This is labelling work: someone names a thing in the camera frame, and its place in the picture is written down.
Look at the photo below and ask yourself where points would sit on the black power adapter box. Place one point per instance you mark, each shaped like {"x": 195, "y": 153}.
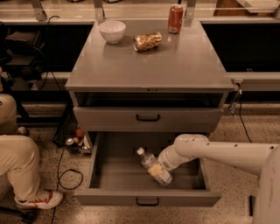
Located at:
{"x": 251, "y": 201}

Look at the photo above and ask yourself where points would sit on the closed grey upper drawer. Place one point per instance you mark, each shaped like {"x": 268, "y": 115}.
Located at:
{"x": 195, "y": 120}

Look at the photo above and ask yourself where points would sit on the white and red sneaker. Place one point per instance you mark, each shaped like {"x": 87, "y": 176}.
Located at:
{"x": 44, "y": 200}

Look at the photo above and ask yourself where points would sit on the grey drawer cabinet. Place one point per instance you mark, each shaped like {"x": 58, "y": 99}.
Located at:
{"x": 183, "y": 72}

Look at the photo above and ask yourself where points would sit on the orange soda can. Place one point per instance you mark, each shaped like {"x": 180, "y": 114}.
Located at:
{"x": 175, "y": 18}

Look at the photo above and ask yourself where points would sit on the open grey lower drawer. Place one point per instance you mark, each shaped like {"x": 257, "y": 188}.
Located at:
{"x": 117, "y": 177}

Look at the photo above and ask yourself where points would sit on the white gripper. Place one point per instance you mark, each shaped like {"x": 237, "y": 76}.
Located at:
{"x": 164, "y": 160}

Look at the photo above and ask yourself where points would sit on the person leg beige trousers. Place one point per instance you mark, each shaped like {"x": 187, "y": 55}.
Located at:
{"x": 19, "y": 155}

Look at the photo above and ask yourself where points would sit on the black equipment on left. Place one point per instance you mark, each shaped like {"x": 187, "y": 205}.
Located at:
{"x": 21, "y": 53}

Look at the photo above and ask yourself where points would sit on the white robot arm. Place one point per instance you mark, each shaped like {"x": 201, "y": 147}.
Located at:
{"x": 260, "y": 159}

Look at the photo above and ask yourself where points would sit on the black mesh basket with items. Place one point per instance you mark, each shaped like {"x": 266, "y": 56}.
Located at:
{"x": 66, "y": 134}

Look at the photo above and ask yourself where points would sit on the clear plastic water bottle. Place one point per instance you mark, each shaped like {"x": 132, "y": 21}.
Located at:
{"x": 148, "y": 160}

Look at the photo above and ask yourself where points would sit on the white ceramic bowl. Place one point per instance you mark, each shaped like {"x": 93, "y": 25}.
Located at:
{"x": 112, "y": 31}

